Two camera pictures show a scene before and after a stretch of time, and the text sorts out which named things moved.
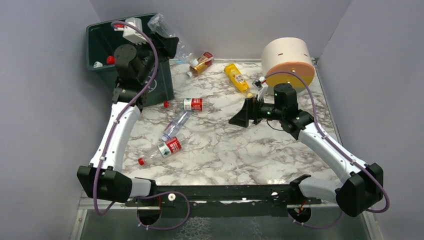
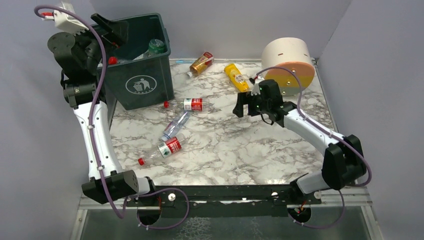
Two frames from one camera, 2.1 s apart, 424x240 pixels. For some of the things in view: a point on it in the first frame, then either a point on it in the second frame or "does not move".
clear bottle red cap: [190, 104] does not move
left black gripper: [166, 44] -> [100, 38]
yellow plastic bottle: [235, 75] does not move
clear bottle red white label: [111, 60] does not move
